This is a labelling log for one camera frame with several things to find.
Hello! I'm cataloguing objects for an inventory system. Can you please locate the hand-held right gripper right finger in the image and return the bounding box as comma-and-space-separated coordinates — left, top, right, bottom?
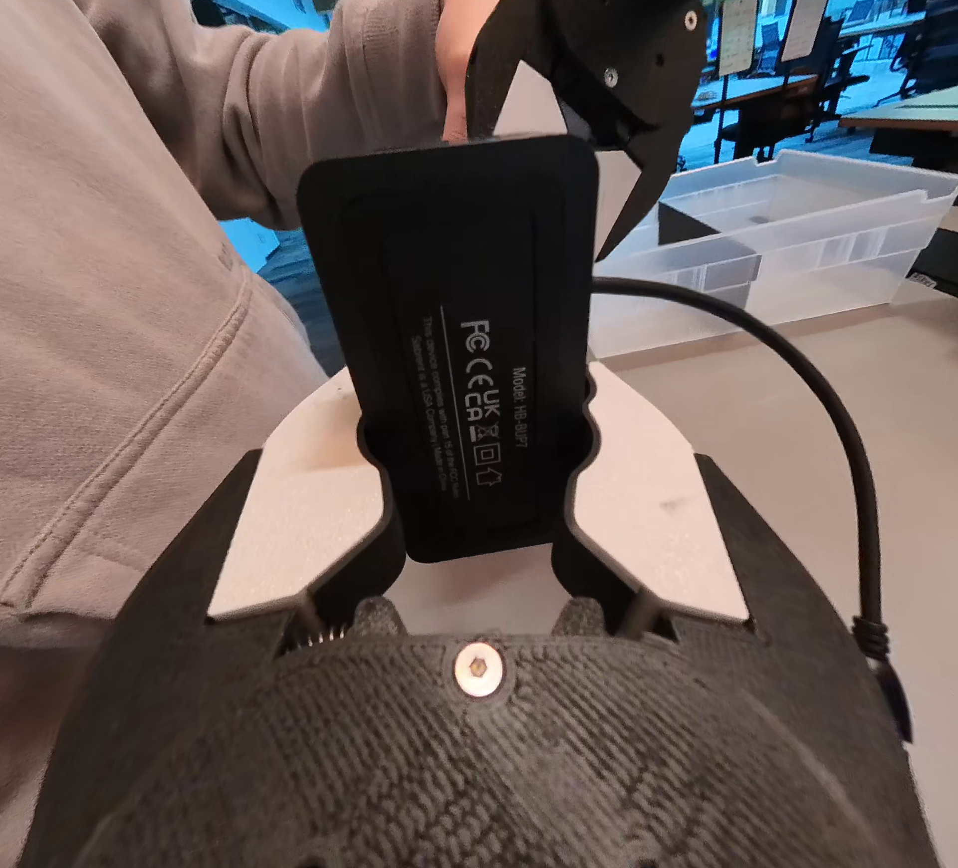
551, 358, 751, 640

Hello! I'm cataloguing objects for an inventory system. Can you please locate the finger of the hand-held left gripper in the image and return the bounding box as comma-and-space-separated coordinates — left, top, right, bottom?
593, 97, 702, 263
464, 0, 579, 139

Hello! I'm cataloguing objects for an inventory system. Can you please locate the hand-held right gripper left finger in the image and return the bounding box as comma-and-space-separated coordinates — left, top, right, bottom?
206, 365, 407, 631

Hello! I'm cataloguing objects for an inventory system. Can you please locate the black usb hub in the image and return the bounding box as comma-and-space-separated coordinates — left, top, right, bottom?
296, 133, 601, 564

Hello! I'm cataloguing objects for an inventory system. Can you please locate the black usb cable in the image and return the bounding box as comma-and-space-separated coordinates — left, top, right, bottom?
591, 275, 916, 745

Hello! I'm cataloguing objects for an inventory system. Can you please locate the person's left forearm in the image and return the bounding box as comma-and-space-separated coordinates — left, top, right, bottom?
202, 0, 450, 229

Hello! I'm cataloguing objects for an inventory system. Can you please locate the person's left hand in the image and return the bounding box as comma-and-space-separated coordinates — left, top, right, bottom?
436, 0, 515, 143

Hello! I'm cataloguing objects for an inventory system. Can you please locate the white sheet on pole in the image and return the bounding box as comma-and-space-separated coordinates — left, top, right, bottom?
717, 0, 762, 145
780, 0, 836, 64

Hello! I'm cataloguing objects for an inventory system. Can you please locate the long office desk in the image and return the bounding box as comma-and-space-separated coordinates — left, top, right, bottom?
838, 86, 958, 169
692, 71, 822, 162

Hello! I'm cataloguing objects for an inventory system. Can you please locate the clear plastic bin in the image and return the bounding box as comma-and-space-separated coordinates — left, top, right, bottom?
591, 148, 958, 360

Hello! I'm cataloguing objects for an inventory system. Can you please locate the black office chair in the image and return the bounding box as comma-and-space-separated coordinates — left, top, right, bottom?
891, 0, 958, 100
810, 15, 863, 132

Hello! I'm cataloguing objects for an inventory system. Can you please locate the person's beige sweatshirt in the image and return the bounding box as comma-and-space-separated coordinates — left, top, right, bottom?
0, 0, 353, 865

